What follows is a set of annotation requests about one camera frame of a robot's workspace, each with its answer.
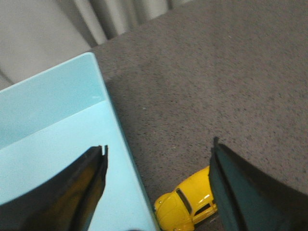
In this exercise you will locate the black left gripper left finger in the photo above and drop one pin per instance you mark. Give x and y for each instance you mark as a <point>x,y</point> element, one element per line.
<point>66,202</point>

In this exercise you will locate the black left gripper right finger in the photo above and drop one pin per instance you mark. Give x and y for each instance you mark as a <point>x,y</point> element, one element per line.
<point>249,199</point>

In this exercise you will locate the yellow toy beetle car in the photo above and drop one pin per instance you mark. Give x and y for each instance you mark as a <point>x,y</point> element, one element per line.
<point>190,203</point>

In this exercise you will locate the light blue plastic box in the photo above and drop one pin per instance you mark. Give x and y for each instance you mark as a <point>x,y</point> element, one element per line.
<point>47,121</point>

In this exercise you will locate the white pleated curtain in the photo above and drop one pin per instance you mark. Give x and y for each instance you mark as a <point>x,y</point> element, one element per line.
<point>38,34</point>

